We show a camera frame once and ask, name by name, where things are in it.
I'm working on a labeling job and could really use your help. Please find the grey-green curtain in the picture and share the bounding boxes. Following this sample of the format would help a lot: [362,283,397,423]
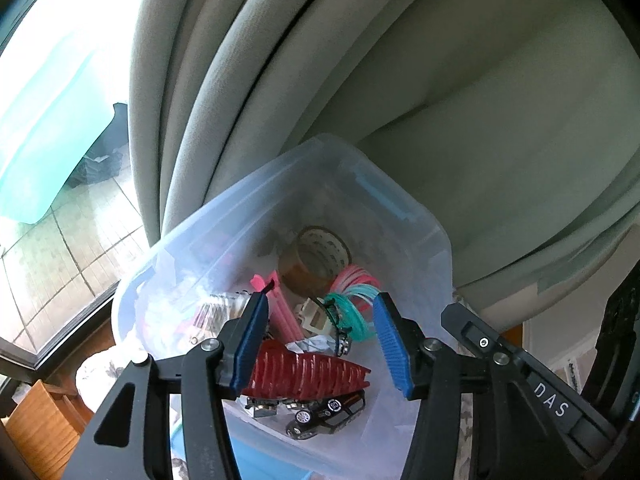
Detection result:
[127,0,640,333]

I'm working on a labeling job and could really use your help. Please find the grey floral blanket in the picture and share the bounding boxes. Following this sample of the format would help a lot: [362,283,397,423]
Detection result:
[75,352,133,413]

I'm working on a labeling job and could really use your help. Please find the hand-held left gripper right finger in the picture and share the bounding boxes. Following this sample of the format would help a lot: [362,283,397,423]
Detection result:
[372,292,608,480]

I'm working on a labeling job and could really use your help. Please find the wooden furniture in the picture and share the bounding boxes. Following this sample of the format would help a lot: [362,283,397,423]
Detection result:
[0,320,121,480]

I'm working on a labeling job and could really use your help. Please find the teal plastic sheet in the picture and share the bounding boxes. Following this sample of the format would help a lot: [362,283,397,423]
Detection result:
[0,25,116,225]

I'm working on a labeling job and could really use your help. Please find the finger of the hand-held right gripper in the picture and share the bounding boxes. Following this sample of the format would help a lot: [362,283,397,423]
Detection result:
[440,304,618,443]

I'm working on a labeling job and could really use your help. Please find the red hair claw clip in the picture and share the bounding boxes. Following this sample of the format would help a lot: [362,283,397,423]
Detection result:
[241,339,373,403]

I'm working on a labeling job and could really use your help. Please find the small black clip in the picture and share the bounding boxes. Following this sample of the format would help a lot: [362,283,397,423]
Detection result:
[325,299,355,358]

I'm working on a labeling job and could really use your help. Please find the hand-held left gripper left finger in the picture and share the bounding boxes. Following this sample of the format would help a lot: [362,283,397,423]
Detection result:
[60,291,273,480]

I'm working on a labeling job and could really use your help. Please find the clear plastic container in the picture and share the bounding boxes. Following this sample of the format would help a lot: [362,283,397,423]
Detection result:
[111,132,455,461]

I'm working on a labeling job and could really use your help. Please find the pink coil hair ties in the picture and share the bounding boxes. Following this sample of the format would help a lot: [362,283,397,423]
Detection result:
[332,262,380,311]

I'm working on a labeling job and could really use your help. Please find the brown packing tape roll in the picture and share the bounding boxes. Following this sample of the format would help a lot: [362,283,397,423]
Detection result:
[278,226,352,297]

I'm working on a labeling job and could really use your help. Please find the black toy car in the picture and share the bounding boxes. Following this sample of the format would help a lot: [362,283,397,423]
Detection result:
[285,390,367,442]

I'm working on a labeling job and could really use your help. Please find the clear cotton swab packet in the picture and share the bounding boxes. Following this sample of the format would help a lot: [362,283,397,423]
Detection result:
[192,292,251,341]

